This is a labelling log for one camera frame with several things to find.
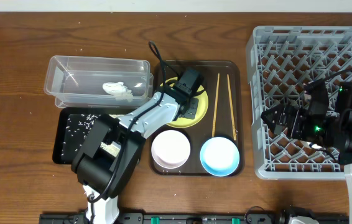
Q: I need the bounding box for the yellow plate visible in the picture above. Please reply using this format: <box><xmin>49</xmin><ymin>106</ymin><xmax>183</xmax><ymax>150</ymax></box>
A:
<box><xmin>167</xmin><ymin>85</ymin><xmax>209</xmax><ymax>128</ymax></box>

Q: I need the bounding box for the white bowl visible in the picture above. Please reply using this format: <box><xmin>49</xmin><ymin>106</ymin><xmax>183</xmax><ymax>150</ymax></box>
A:
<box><xmin>151</xmin><ymin>130</ymin><xmax>191</xmax><ymax>169</ymax></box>

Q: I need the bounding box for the wooden chopstick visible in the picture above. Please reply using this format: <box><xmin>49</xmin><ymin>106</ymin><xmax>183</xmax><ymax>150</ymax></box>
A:
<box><xmin>227</xmin><ymin>74</ymin><xmax>237</xmax><ymax>141</ymax></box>
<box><xmin>211</xmin><ymin>73</ymin><xmax>220</xmax><ymax>137</ymax></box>

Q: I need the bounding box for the light blue bowl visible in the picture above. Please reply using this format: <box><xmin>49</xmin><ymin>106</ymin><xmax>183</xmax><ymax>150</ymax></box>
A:
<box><xmin>200</xmin><ymin>137</ymin><xmax>240</xmax><ymax>177</ymax></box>

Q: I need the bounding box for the white tissue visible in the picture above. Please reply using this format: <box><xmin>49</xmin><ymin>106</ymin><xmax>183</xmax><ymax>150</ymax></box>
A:
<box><xmin>102</xmin><ymin>82</ymin><xmax>133</xmax><ymax>100</ymax></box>

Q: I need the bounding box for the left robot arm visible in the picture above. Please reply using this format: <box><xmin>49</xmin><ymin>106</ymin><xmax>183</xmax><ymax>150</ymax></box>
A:
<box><xmin>71</xmin><ymin>68</ymin><xmax>204</xmax><ymax>223</ymax></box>

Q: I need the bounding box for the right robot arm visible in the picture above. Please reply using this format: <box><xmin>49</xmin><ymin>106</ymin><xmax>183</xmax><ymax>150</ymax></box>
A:
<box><xmin>261</xmin><ymin>80</ymin><xmax>352</xmax><ymax>223</ymax></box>

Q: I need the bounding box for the grey dishwasher rack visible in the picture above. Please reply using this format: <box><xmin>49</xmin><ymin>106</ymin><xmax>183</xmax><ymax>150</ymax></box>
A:
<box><xmin>246</xmin><ymin>26</ymin><xmax>352</xmax><ymax>180</ymax></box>

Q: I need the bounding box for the dark brown serving tray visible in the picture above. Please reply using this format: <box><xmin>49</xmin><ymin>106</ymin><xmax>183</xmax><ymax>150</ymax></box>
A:
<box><xmin>149</xmin><ymin>60</ymin><xmax>245</xmax><ymax>176</ymax></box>

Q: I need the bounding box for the pile of rice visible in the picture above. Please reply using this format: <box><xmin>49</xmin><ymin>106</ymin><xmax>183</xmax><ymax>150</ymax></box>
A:
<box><xmin>94</xmin><ymin>114</ymin><xmax>126</xmax><ymax>157</ymax></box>

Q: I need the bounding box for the clear plastic bin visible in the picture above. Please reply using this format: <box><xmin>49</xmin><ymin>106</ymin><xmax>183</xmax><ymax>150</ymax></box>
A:
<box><xmin>44</xmin><ymin>55</ymin><xmax>154</xmax><ymax>108</ymax></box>

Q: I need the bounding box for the black plastic tray bin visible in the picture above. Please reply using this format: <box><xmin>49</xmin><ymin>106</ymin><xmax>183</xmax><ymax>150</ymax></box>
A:
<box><xmin>52</xmin><ymin>107</ymin><xmax>132</xmax><ymax>164</ymax></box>

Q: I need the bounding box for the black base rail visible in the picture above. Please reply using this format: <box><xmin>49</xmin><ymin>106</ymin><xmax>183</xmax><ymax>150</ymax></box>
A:
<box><xmin>38</xmin><ymin>211</ymin><xmax>351</xmax><ymax>224</ymax></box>

